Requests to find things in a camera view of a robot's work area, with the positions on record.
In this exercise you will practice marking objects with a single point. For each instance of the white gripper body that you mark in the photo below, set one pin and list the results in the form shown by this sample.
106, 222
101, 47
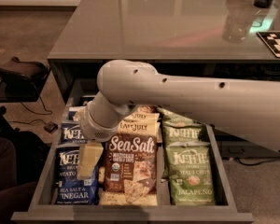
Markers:
95, 129

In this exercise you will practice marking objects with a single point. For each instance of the grey counter cabinet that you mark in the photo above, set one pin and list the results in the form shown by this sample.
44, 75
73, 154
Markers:
196, 38

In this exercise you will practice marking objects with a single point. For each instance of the brown sea salt bag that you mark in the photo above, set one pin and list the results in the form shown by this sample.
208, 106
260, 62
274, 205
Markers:
146, 109
130, 163

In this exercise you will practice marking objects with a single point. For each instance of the cream bag under front row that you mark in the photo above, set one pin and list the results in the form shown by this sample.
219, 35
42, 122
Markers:
112, 198

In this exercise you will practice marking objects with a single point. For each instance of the front green Kettle jalapeno bag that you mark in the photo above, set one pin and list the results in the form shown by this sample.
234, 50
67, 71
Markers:
190, 174

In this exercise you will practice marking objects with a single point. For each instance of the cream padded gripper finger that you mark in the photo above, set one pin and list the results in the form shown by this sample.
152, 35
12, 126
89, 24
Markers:
89, 155

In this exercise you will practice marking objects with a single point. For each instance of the blue kettle chip bag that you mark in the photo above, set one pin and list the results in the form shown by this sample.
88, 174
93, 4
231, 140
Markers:
71, 190
71, 133
75, 112

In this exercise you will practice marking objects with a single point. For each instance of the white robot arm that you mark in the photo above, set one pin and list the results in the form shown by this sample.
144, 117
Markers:
249, 109

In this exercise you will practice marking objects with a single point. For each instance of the cream Late July chip bag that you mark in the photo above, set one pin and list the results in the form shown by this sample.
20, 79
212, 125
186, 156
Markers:
146, 128

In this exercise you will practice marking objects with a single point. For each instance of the black white marker tag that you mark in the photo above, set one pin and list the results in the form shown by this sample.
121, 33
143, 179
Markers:
272, 40

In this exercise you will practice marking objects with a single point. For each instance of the black power adapter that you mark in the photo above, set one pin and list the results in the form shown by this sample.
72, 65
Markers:
50, 127

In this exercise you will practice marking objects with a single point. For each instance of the front brown Sea Salt bag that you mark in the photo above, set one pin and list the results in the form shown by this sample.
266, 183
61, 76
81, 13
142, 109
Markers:
130, 163

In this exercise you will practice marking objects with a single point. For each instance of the person leg dark trousers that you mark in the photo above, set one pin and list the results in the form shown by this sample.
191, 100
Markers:
13, 197

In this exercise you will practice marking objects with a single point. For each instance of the open grey top drawer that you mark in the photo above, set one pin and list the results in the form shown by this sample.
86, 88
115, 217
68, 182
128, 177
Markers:
43, 210

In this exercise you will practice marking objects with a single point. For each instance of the rear brown Sea Salt bag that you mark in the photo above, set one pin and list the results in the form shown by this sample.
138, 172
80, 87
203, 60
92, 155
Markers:
146, 109

